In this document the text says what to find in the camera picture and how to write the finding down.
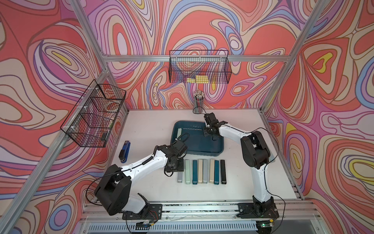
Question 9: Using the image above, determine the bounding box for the mesh pencil cup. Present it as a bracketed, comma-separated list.
[193, 89, 205, 114]

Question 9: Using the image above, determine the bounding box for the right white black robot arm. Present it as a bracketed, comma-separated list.
[204, 113, 280, 220]

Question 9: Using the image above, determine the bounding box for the teal plastic storage box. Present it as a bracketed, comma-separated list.
[170, 121, 224, 157]

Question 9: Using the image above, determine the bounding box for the black wire basket back wall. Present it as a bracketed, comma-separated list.
[168, 49, 232, 84]

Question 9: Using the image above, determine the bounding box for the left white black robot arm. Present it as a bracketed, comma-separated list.
[94, 139, 187, 219]

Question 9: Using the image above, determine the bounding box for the black wire basket wall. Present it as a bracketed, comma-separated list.
[60, 80, 126, 148]
[168, 49, 232, 84]

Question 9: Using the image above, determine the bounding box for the pale green clip bar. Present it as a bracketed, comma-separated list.
[185, 160, 191, 184]

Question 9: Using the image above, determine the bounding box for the black clip bar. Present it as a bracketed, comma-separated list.
[220, 160, 227, 184]

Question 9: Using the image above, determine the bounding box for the cream clip bar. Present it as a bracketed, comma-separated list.
[209, 159, 215, 183]

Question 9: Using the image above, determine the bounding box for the dark teal clip bar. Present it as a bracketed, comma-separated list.
[192, 160, 198, 185]

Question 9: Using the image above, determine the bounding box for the black wire basket left wall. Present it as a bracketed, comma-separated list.
[60, 80, 126, 148]

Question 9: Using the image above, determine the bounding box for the beige clip bar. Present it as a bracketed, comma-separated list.
[198, 159, 203, 184]

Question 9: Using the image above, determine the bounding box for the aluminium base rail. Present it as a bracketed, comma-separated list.
[74, 200, 329, 234]

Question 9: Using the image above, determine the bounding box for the light grey clip bar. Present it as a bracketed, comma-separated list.
[203, 159, 208, 184]

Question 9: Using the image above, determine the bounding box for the blue black stapler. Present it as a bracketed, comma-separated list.
[118, 140, 131, 163]

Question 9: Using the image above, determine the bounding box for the light green clip bar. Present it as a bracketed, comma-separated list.
[177, 128, 182, 139]

